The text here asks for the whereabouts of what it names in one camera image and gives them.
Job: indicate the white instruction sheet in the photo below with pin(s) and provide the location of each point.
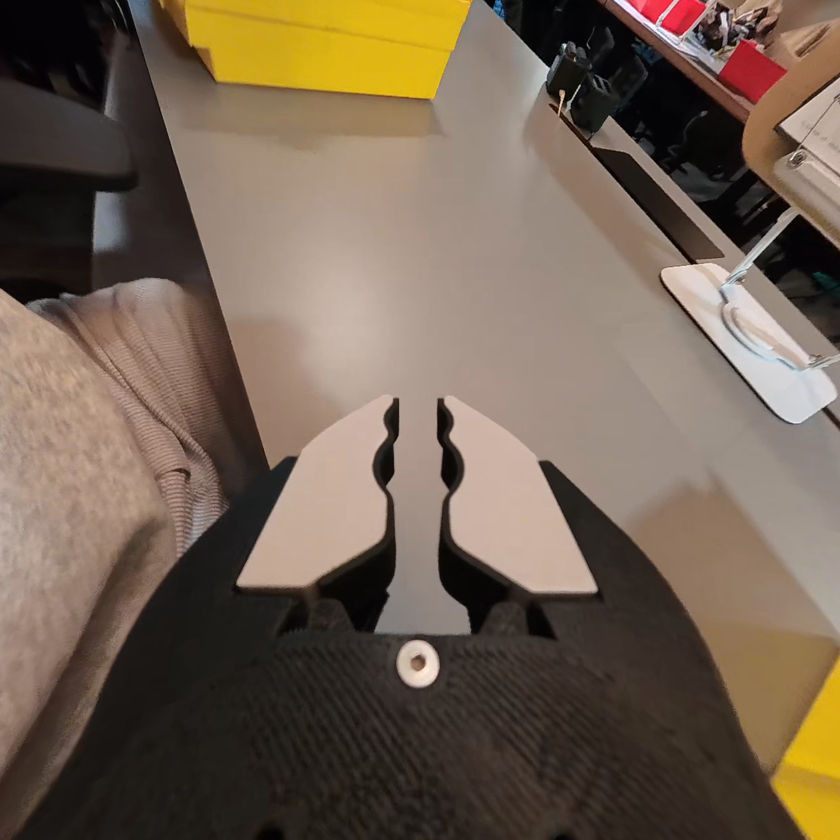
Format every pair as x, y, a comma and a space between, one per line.
814, 124

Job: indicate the grey desk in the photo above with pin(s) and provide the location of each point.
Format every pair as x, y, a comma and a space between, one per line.
459, 262

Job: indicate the cardboard document holder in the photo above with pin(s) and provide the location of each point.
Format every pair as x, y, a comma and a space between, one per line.
764, 131

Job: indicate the black battery charger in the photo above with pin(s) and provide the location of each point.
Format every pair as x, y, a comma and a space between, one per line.
568, 69
600, 98

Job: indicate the red plastic bin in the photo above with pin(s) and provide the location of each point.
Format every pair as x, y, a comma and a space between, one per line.
669, 13
751, 72

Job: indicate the yellow plastic bin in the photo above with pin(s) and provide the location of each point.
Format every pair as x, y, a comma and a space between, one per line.
315, 52
814, 774

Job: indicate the person's grey hoodie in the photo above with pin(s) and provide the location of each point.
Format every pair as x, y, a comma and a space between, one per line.
65, 525

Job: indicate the white document stand base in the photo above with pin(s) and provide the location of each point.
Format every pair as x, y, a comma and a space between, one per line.
709, 302

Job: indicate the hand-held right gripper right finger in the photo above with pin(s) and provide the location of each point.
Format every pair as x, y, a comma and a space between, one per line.
518, 518

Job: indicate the wooden desk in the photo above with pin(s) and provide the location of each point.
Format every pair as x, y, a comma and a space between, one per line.
682, 59

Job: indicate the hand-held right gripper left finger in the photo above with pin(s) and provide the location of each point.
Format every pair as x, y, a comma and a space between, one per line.
328, 512

